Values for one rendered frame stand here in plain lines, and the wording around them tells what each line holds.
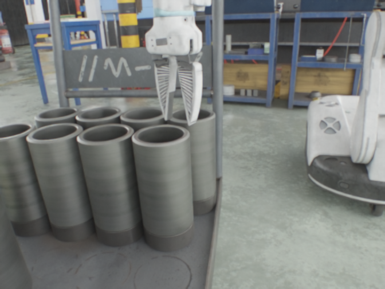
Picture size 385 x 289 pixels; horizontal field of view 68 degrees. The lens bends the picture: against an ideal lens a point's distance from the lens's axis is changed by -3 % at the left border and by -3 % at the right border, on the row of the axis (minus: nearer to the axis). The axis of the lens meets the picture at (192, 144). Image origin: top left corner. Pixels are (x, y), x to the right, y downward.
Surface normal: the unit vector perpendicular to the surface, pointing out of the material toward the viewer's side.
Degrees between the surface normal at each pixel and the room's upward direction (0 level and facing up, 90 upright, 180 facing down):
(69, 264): 0
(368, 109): 66
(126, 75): 82
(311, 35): 90
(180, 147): 90
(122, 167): 90
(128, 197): 90
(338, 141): 38
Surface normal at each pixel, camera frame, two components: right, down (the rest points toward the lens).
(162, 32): -0.58, 0.46
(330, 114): -0.21, -0.48
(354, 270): -0.04, -0.92
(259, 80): -0.34, 0.38
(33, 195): 0.72, 0.25
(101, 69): -0.15, 0.26
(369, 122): -0.27, -0.03
